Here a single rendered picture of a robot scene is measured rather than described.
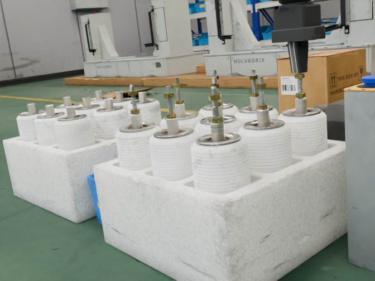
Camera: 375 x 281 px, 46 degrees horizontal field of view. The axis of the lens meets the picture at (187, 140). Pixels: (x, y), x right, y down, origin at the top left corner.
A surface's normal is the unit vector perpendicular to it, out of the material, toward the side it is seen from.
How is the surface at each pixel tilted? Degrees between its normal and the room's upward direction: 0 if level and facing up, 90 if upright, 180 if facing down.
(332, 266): 0
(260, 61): 90
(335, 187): 90
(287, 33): 90
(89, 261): 0
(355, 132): 90
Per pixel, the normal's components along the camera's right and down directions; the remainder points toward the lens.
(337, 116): -0.61, -0.51
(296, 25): -0.88, 0.20
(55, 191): -0.72, 0.23
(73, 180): 0.69, 0.09
